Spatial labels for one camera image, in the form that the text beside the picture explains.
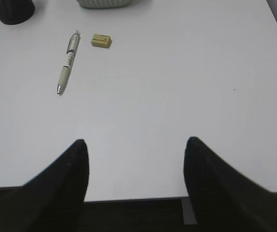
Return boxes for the green plastic woven basket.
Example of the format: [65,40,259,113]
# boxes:
[77,0,132,9]

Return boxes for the black mesh pen holder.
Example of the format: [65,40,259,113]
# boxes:
[0,0,35,25]

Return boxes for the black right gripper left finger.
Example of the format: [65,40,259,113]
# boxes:
[0,139,89,232]

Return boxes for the yellow eraser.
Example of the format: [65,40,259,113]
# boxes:
[91,34,112,48]

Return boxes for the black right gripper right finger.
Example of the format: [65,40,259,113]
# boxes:
[183,137,277,232]

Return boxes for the cream white pen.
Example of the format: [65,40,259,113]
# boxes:
[57,30,81,96]

